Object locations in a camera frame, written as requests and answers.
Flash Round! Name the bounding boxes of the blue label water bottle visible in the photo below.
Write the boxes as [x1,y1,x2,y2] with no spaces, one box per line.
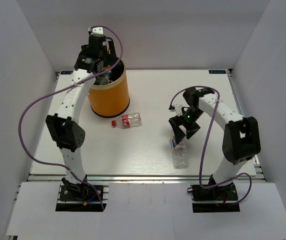
[170,135,188,169]

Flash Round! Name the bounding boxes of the blue logo sticker right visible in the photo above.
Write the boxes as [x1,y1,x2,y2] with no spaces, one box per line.
[208,69,226,75]

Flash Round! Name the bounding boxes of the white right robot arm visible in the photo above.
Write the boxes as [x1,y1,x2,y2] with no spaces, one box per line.
[168,86,261,200]

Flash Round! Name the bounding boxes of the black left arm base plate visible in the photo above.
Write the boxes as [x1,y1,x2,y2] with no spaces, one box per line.
[55,185,109,213]

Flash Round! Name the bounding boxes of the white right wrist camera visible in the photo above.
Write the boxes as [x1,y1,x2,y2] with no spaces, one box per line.
[168,104,184,117]

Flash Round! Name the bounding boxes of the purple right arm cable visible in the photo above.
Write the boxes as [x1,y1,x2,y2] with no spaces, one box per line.
[169,86,253,206]

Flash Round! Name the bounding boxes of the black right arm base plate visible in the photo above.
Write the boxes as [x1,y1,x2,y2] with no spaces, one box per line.
[186,183,240,213]

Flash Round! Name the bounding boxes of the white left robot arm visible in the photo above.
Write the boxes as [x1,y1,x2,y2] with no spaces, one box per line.
[45,33,118,200]

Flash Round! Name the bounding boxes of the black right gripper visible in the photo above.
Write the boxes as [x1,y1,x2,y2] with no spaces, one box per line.
[169,107,205,145]

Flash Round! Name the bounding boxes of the orange cylindrical bin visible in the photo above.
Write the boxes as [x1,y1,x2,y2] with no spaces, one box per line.
[88,60,130,118]

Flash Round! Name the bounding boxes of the blue logo sticker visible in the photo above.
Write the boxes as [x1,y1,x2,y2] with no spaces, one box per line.
[208,69,226,75]
[60,70,73,75]

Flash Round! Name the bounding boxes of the red cap cola bottle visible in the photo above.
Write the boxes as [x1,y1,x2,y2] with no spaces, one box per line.
[111,112,142,129]

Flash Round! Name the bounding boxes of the aluminium table edge rail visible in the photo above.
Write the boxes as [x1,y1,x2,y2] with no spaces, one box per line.
[26,156,265,185]

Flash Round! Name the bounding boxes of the blue logo sticker left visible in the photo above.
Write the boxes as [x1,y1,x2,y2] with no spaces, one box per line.
[60,70,73,75]

